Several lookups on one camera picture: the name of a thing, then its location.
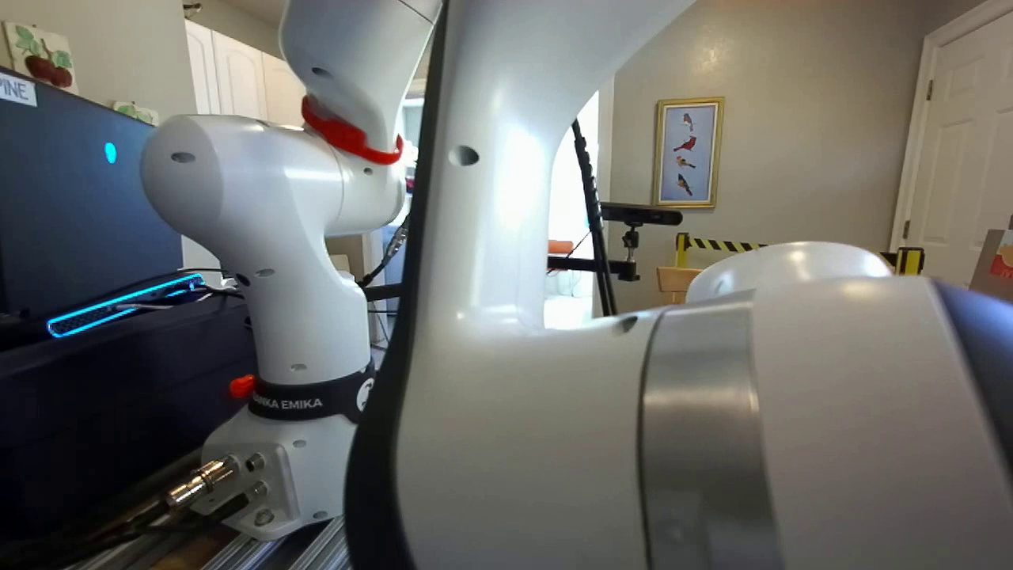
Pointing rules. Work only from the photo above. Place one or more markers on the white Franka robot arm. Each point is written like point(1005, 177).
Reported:
point(527, 368)

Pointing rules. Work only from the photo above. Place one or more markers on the white door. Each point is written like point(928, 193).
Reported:
point(967, 160)

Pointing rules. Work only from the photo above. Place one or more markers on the small fruit wall picture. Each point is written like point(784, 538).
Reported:
point(43, 52)

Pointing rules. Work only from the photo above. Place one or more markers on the black case with blue light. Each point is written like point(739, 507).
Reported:
point(105, 400)

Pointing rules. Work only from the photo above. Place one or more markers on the brown cardboard box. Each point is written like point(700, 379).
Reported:
point(998, 263)

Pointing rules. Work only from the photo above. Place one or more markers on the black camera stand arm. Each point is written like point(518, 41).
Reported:
point(590, 269)

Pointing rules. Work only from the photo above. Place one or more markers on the wooden lattice chair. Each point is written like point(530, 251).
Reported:
point(676, 282)

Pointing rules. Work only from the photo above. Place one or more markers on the orange bowl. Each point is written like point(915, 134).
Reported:
point(557, 244)

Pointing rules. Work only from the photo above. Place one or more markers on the framed bird picture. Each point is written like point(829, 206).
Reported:
point(685, 153)

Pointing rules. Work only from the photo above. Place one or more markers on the yellow black barrier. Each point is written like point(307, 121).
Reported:
point(706, 244)

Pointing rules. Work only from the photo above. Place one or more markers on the black computer monitor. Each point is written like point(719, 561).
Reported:
point(72, 209)

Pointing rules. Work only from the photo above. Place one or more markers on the black stereo camera bar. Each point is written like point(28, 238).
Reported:
point(642, 215)

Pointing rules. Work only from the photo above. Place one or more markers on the aluminium rail base plate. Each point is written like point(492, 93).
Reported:
point(317, 549)

